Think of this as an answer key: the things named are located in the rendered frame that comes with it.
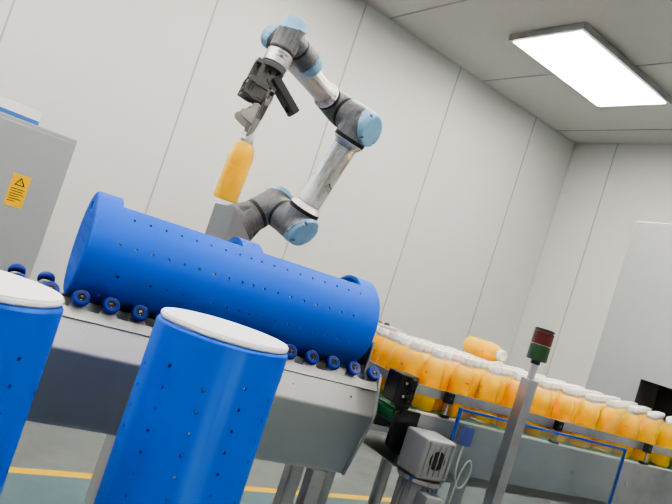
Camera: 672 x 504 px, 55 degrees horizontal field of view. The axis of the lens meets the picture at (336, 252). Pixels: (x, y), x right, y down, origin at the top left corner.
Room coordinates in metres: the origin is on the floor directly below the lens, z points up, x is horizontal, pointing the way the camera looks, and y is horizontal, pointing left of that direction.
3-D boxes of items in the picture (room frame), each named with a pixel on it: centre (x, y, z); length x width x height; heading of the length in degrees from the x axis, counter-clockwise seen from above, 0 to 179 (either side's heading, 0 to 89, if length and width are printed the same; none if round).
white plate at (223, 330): (1.37, 0.17, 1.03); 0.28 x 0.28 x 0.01
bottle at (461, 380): (2.13, -0.52, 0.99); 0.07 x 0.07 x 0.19
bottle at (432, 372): (2.08, -0.41, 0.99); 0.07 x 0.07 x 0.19
